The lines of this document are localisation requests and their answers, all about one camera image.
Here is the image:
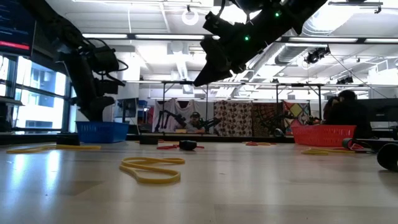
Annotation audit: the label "dark spiral pattern cloth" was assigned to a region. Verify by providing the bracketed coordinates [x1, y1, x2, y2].
[251, 102, 284, 137]

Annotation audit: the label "large window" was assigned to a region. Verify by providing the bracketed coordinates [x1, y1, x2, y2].
[0, 55, 75, 133]

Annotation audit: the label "black spotlight cluster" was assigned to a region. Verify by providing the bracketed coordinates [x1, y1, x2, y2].
[304, 45, 331, 65]

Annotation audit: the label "white ring lamp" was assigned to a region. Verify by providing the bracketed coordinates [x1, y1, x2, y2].
[181, 4, 200, 27]

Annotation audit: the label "black track lights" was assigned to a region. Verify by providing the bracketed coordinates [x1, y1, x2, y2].
[336, 75, 354, 85]

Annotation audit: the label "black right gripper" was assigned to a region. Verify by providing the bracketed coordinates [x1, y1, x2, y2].
[193, 30, 259, 87]

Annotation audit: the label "dark monitor on stand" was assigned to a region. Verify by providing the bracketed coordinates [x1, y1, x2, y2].
[118, 97, 140, 125]

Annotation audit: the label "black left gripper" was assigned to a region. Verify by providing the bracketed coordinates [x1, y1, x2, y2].
[63, 52, 125, 122]

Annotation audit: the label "overhead light bar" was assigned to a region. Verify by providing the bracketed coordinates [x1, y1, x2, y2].
[81, 32, 398, 44]

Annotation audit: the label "red plastic basket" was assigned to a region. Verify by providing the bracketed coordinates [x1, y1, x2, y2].
[291, 124, 358, 147]

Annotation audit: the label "colourful geometric cloth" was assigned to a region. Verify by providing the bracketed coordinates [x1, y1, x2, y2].
[282, 100, 312, 127]

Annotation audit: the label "black background desk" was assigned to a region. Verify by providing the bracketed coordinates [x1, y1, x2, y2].
[369, 126, 398, 141]

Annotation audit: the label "brown dotted cloth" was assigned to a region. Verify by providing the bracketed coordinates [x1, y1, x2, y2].
[213, 100, 254, 137]

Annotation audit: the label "black table edge frame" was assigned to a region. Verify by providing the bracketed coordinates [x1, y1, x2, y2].
[0, 133, 398, 146]

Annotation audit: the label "silver ventilation duct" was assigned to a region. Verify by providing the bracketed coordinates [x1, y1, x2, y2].
[274, 12, 361, 66]

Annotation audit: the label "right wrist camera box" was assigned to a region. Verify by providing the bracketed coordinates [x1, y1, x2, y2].
[202, 11, 237, 37]

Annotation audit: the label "black computer monitor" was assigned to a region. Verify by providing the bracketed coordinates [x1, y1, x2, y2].
[357, 98, 398, 124]

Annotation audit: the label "blue plastic basket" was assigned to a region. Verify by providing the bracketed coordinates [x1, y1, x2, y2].
[76, 121, 130, 144]

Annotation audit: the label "white hanging cloth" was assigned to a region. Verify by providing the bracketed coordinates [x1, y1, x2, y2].
[152, 98, 201, 134]

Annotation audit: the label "black wall screen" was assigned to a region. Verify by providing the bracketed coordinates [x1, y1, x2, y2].
[0, 0, 37, 58]

